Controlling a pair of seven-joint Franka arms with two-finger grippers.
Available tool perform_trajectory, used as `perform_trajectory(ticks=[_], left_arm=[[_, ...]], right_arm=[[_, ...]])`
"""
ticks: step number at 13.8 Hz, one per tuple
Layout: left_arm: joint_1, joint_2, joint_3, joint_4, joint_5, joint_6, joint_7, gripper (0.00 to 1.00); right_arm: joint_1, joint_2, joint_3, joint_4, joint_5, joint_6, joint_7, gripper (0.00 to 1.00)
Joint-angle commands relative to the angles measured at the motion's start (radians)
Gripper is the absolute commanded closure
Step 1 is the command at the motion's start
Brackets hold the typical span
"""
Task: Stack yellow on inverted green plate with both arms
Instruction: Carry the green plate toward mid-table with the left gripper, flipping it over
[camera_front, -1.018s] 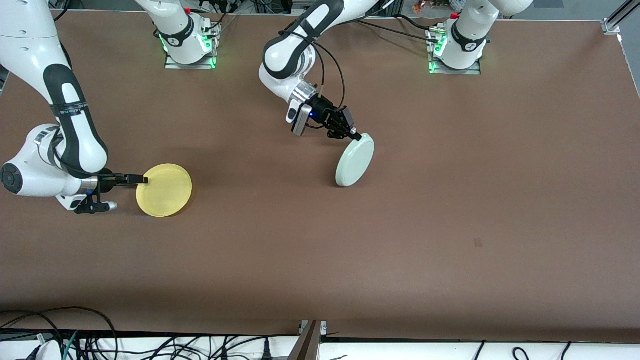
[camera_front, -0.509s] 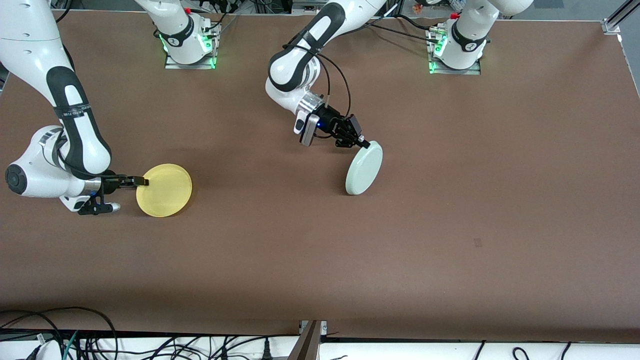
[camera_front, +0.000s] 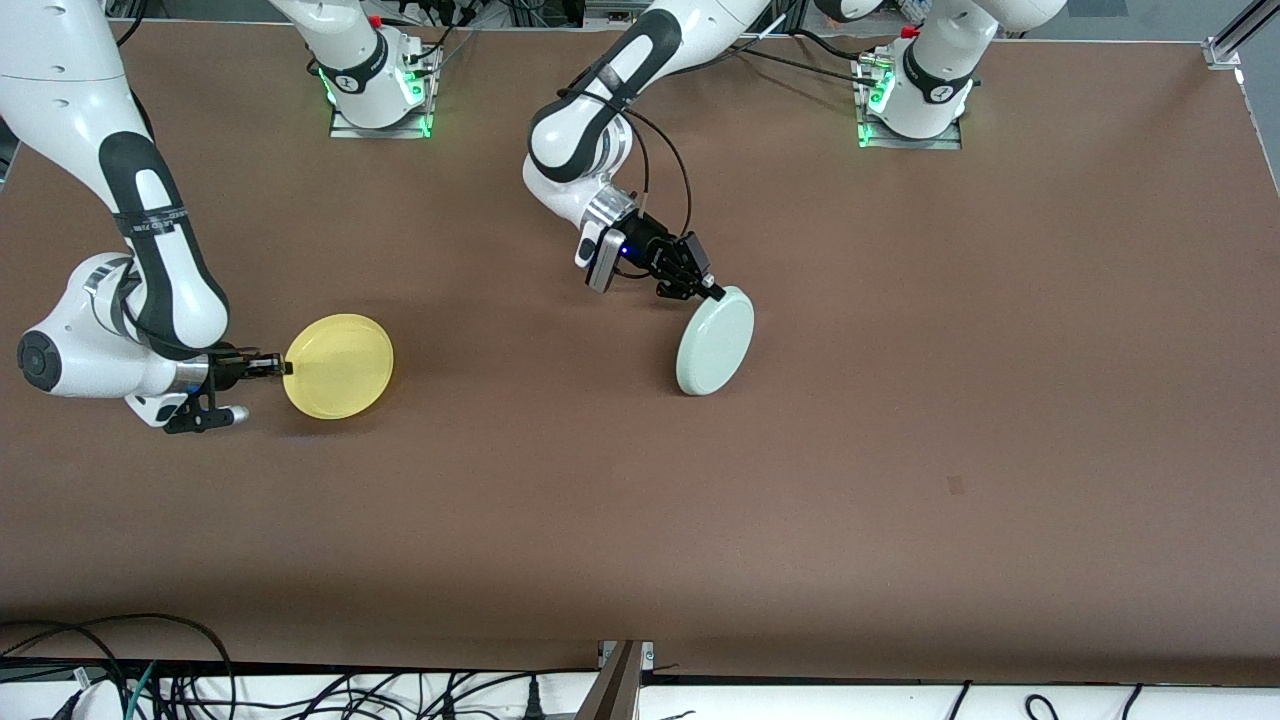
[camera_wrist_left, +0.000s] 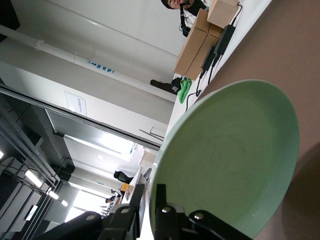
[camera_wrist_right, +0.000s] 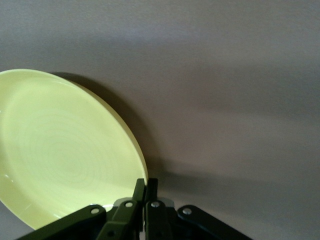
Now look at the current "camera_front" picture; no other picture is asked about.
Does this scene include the pale green round plate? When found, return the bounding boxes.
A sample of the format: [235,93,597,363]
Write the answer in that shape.
[676,286,756,397]

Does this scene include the black looping cable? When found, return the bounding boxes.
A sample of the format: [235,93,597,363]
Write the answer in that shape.
[0,613,236,720]

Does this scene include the aluminium frame corner post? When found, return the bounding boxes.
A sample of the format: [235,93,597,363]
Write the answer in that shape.
[1203,0,1280,71]

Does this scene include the white lower bench board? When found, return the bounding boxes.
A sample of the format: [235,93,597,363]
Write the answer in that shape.
[0,665,1280,720]

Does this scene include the silver aluminium extrusion rail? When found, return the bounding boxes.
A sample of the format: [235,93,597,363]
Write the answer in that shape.
[583,0,646,33]

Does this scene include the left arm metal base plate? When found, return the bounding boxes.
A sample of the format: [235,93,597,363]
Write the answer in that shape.
[855,50,966,151]

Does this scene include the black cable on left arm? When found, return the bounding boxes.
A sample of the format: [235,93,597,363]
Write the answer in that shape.
[555,85,693,241]

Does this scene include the yellow round plate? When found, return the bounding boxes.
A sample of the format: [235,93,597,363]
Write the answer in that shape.
[283,314,395,420]

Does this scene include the green cable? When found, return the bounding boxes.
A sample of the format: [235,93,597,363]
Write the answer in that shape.
[125,660,159,720]

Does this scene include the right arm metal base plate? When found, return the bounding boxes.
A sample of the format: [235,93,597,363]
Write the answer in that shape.
[328,45,441,139]

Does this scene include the brown table cover sheet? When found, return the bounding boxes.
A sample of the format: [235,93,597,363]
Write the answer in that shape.
[0,20,1280,691]

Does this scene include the aluminium profile beam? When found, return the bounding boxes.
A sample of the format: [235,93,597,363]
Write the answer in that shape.
[575,640,656,720]

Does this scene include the black cable lying on table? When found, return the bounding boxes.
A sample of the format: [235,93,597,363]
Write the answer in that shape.
[735,40,886,86]

